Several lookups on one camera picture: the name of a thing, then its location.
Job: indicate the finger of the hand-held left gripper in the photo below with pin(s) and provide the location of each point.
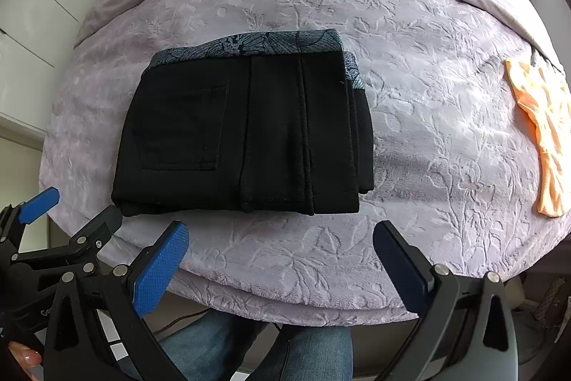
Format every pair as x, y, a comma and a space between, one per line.
40, 204
105, 224

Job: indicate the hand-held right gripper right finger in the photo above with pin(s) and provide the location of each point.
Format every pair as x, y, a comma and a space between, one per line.
401, 274

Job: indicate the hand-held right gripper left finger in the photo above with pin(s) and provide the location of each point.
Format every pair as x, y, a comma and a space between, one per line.
160, 269

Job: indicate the black pants with patterned lining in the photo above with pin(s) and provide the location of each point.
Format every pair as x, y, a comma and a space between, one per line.
200, 131

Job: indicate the person's left hand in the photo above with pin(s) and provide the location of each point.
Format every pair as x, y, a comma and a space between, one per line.
27, 359

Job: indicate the person's left leg in jeans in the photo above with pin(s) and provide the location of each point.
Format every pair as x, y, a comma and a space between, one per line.
214, 345

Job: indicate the person's leg in jeans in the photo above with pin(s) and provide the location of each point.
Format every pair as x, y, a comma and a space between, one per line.
316, 354
214, 345

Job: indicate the person's right leg in jeans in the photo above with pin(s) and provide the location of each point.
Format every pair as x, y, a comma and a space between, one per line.
316, 354

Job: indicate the lilac embossed blanket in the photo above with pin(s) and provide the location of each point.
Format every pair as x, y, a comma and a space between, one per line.
424, 140

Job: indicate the brown patterned bag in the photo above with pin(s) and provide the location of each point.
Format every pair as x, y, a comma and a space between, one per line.
551, 300

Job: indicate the white wardrobe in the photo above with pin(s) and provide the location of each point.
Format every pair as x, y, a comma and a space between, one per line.
40, 6

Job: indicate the orange cloth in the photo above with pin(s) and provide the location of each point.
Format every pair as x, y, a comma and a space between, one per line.
548, 140

